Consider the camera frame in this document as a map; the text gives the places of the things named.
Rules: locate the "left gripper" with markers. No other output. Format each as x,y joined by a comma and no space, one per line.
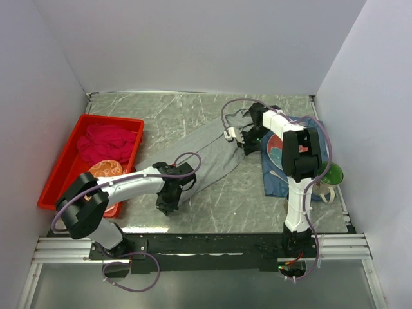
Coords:
168,207

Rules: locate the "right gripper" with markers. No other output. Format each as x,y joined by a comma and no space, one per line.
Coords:
248,147

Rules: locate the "grey t-shirt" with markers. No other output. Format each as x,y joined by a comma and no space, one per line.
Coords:
219,156

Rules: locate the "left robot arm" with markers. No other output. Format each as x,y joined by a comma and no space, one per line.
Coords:
82,206

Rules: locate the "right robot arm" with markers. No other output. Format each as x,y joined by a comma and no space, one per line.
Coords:
300,158

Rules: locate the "red blue decorated plate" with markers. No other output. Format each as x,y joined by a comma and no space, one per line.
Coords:
275,150

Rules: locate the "silver spoon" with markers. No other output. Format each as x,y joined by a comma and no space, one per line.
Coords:
273,173

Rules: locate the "blue placemat cloth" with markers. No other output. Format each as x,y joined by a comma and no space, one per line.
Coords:
272,186

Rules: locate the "small black cup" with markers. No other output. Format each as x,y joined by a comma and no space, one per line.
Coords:
285,205

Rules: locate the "orange white patterned cloth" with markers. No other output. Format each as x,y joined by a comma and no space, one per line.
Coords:
107,168

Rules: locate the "green inside floral mug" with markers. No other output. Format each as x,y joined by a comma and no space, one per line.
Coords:
325,187

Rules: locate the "red plastic bin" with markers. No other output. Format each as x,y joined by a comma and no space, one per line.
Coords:
70,165

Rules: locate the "crimson red garment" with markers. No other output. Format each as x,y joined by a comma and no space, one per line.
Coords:
106,142

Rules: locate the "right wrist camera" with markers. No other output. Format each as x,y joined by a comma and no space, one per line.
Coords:
231,134

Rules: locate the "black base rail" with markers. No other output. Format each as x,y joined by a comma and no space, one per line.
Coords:
195,252

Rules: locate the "aluminium frame rail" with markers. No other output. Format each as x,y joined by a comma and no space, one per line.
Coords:
60,250

